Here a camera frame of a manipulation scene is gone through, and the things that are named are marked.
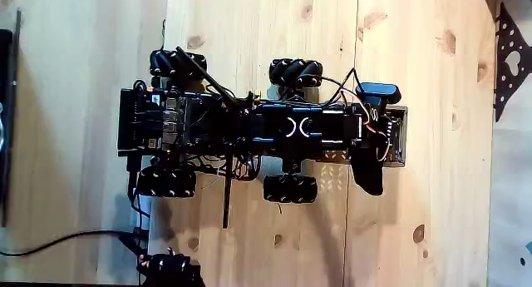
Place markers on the black monitor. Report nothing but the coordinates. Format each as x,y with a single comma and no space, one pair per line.
5,112

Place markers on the black mecanum wheel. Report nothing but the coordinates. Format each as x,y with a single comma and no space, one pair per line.
290,189
166,62
166,182
295,72

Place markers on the black star dotted cloth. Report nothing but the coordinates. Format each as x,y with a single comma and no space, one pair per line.
519,83

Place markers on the black oval webcam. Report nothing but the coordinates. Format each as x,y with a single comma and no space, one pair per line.
380,91

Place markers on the black rod antenna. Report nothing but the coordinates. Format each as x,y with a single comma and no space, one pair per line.
203,77
227,195

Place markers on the black sock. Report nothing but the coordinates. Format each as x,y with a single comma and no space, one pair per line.
367,174

